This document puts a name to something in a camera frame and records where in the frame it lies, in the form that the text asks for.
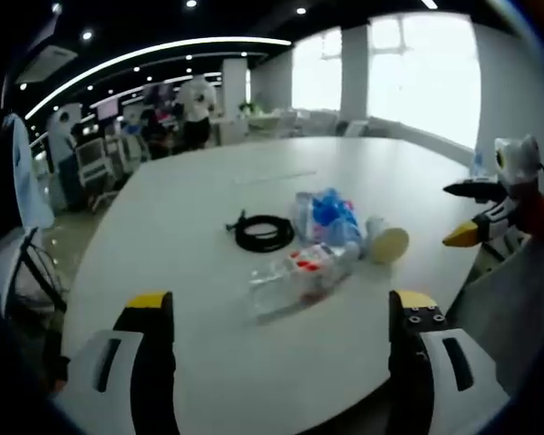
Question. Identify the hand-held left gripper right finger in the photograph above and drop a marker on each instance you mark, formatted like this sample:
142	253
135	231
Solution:
453	362

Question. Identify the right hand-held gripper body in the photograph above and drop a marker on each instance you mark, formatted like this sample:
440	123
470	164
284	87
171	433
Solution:
517	158

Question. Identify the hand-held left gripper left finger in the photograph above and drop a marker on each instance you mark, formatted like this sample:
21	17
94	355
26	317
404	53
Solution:
100	362

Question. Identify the white cup with yellow lid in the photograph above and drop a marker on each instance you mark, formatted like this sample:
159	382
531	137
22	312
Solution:
387	242

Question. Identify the blue plastic packet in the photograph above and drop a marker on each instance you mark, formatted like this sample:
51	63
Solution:
328	217

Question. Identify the small clear water bottle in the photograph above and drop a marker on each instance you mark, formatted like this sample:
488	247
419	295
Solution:
478	163

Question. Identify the white table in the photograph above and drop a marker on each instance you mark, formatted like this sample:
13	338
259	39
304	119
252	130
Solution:
208	254

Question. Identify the white mesh office chair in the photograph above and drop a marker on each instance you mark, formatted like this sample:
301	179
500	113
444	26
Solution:
93	161

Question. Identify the white pillar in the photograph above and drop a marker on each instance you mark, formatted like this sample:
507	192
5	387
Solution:
234	99

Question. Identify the ceiling air conditioner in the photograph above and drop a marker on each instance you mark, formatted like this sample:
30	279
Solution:
45	63

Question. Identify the curved ceiling light strip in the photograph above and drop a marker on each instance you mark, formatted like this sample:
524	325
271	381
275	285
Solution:
154	52

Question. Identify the black frame chair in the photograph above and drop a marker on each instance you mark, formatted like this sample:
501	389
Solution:
22	272

